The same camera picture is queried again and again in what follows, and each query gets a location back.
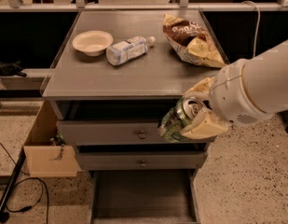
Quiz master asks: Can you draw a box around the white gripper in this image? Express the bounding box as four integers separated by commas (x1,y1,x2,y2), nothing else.
180,59,272,140

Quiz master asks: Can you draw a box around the green soda can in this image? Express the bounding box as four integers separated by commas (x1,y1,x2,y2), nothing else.
158,96,205,143

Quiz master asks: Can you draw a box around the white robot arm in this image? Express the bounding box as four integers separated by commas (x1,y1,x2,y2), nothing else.
181,39,288,139

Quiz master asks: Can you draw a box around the grey middle drawer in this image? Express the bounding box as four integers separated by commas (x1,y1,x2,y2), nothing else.
75,151,207,171

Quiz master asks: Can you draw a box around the grey drawer cabinet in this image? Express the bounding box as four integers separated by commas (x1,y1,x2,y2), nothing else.
39,9,242,224

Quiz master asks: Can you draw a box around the grey open bottom drawer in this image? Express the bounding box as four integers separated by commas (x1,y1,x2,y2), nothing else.
87,170,201,224

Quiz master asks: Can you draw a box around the grey top drawer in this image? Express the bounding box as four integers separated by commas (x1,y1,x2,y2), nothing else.
55,118,225,147

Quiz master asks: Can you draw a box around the brown yellow chip bag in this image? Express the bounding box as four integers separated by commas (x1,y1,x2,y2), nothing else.
162,14,226,68

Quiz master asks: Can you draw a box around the clear plastic water bottle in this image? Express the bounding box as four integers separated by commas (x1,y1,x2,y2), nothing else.
106,36,156,66

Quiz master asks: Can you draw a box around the white paper bowl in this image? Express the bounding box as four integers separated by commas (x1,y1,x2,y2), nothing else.
72,31,114,57

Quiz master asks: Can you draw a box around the cardboard box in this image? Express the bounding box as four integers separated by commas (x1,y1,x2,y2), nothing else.
23,102,79,177

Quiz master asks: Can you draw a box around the black object on ledge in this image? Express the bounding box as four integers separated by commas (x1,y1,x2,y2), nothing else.
0,61,27,77

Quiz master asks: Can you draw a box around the white hanging cable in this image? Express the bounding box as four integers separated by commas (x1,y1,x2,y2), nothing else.
242,0,262,60

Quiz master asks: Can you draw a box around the black floor cable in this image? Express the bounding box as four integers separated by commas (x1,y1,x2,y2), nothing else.
0,136,50,224

